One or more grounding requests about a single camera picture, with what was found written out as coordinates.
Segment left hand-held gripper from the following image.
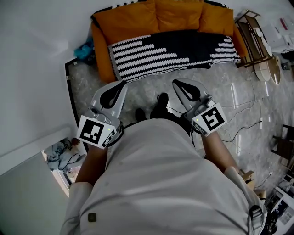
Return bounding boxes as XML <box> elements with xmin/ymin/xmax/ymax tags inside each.
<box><xmin>77</xmin><ymin>80</ymin><xmax>129</xmax><ymax>150</ymax></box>

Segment person's black shoe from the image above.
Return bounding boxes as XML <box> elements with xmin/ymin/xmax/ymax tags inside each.
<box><xmin>135</xmin><ymin>108</ymin><xmax>147</xmax><ymax>123</ymax></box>
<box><xmin>157</xmin><ymin>92</ymin><xmax>170</xmax><ymax>110</ymax></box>

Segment white cabinet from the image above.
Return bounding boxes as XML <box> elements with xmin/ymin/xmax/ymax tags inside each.
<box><xmin>279</xmin><ymin>32</ymin><xmax>294</xmax><ymax>55</ymax></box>

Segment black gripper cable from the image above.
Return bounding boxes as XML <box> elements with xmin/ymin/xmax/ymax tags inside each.
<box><xmin>107</xmin><ymin>121</ymin><xmax>138</xmax><ymax>148</ymax></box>

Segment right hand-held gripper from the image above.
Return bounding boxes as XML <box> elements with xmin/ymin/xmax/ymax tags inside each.
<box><xmin>172</xmin><ymin>79</ymin><xmax>228</xmax><ymax>138</ymax></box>

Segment light wooden stool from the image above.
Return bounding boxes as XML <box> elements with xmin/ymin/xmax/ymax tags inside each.
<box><xmin>238</xmin><ymin>169</ymin><xmax>255</xmax><ymax>191</ymax></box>

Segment black shoulder strap buckle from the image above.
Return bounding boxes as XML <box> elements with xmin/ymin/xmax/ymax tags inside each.
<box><xmin>249</xmin><ymin>204</ymin><xmax>265</xmax><ymax>233</ymax></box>

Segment person's right forearm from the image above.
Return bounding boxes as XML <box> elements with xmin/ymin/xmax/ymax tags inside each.
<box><xmin>201</xmin><ymin>132</ymin><xmax>239</xmax><ymax>174</ymax></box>

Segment wooden shelf rack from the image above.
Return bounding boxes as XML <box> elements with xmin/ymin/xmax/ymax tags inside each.
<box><xmin>234</xmin><ymin>9</ymin><xmax>274</xmax><ymax>69</ymax></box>

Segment white slipper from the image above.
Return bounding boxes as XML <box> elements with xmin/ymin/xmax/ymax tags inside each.
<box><xmin>260</xmin><ymin>35</ymin><xmax>273</xmax><ymax>57</ymax></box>

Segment dark wooden table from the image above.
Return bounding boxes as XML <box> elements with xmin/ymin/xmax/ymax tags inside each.
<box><xmin>271</xmin><ymin>123</ymin><xmax>294</xmax><ymax>166</ymax></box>

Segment clear water bottle red label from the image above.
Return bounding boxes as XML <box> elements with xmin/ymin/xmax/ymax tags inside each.
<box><xmin>277</xmin><ymin>16</ymin><xmax>290</xmax><ymax>32</ymax></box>

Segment cluttered equipment rack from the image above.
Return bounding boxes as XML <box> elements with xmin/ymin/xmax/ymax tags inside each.
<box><xmin>266</xmin><ymin>176</ymin><xmax>294</xmax><ymax>234</ymax></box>

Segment person's white shirt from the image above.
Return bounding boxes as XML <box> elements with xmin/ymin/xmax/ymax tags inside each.
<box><xmin>59</xmin><ymin>118</ymin><xmax>268</xmax><ymax>235</ymax></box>

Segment orange sofa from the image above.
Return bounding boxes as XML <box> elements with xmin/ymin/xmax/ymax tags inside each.
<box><xmin>90</xmin><ymin>0</ymin><xmax>249</xmax><ymax>84</ymax></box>

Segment black white striped blanket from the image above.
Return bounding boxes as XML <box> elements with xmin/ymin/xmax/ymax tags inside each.
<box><xmin>97</xmin><ymin>0</ymin><xmax>241</xmax><ymax>83</ymax></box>

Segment grey cloth pile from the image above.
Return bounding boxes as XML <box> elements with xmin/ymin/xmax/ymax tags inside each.
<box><xmin>45</xmin><ymin>139</ymin><xmax>87</xmax><ymax>172</ymax></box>

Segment white door panel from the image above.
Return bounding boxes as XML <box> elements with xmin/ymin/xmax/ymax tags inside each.
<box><xmin>0</xmin><ymin>150</ymin><xmax>71</xmax><ymax>235</ymax></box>

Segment person's black trousers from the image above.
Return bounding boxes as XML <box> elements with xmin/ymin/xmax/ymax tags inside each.
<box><xmin>149</xmin><ymin>106</ymin><xmax>192</xmax><ymax>136</ymax></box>

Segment person's left forearm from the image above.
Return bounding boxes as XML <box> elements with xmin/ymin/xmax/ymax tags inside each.
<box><xmin>75</xmin><ymin>143</ymin><xmax>108</xmax><ymax>186</ymax></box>

